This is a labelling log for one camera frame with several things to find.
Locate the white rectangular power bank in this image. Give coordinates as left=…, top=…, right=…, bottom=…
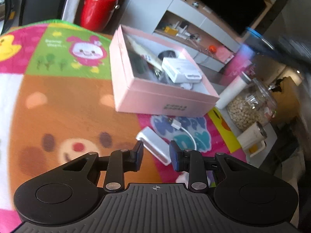
left=136, top=127, right=171, bottom=166

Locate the white cable with plug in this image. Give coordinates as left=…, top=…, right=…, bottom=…
left=166, top=117, right=198, bottom=151

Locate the white product box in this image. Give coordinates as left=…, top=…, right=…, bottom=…
left=162, top=57, right=202, bottom=84

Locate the blue pink tube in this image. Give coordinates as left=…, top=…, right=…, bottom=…
left=222, top=27, right=275, bottom=83

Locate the cream lotion tube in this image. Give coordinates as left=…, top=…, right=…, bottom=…
left=127, top=35, right=163, bottom=72

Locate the beige mug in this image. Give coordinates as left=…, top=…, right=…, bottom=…
left=237, top=122, right=267, bottom=158

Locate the colourful cartoon play mat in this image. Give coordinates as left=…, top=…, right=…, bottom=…
left=1, top=21, right=246, bottom=232

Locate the glass jar with beans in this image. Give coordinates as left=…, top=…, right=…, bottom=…
left=226, top=78, right=277, bottom=131

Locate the white cylinder bottle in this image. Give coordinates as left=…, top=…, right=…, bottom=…
left=216, top=72, right=252, bottom=110

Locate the pink cardboard box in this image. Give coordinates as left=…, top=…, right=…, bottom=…
left=109, top=25, right=219, bottom=117

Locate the grey TV shelf unit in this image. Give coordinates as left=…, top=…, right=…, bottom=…
left=153, top=0, right=273, bottom=72

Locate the red cylindrical canister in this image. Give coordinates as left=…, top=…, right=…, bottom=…
left=80, top=0, right=119, bottom=32

